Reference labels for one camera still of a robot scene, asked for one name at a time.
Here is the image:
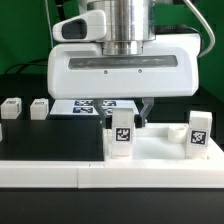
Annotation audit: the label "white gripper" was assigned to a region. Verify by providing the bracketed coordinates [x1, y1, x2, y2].
[47, 34, 200, 129]

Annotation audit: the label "white square tabletop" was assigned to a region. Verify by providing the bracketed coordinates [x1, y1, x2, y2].
[103, 123, 224, 160]

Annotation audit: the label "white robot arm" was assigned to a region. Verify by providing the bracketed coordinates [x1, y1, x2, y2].
[47, 0, 201, 127]

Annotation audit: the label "white marker plate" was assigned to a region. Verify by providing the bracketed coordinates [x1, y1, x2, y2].
[50, 99, 139, 116]

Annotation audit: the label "white U-shaped fence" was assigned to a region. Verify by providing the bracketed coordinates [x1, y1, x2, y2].
[0, 148, 224, 189]

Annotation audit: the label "white block at left edge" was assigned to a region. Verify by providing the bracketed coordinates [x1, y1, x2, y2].
[0, 123, 3, 142]

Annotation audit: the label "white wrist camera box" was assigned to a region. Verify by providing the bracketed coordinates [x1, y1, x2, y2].
[53, 10, 107, 42]

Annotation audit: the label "black cables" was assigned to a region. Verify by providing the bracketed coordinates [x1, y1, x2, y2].
[2, 0, 68, 76]

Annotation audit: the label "grey camera cable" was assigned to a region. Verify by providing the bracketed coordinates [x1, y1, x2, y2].
[182, 0, 217, 60]

